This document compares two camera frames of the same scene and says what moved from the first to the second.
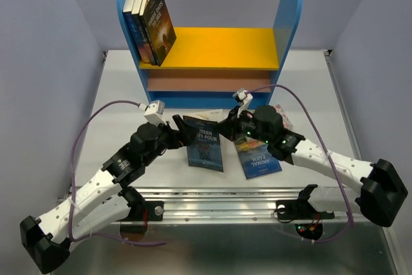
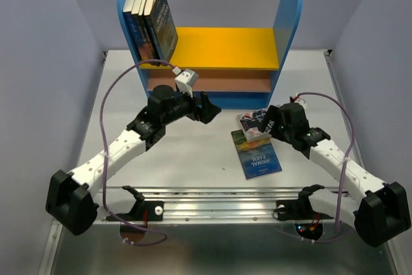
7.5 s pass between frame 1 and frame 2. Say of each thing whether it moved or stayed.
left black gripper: moved
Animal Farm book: stayed
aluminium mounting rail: stayed
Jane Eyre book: stayed
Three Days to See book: moved
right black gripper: moved
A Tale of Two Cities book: stayed
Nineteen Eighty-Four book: moved
